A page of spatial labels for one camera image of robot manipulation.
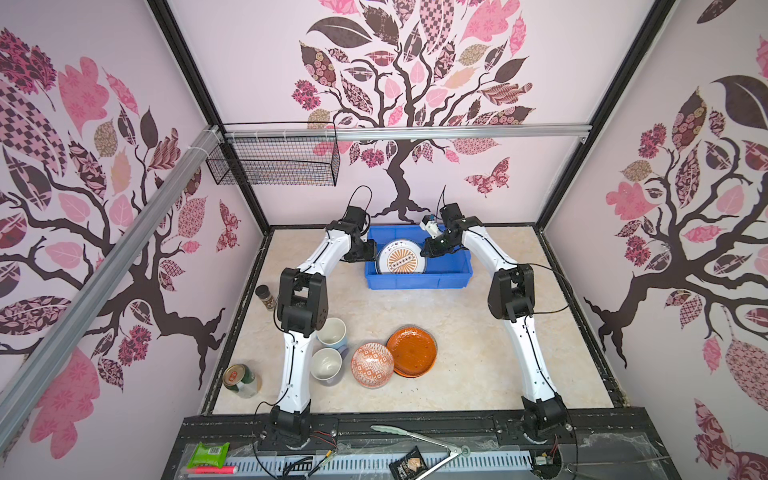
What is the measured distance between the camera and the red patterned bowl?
80cm

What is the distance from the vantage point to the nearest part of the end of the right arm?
83 cm

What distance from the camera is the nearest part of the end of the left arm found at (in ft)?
2.53

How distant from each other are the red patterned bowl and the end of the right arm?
348mm

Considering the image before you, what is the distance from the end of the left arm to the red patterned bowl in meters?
0.27
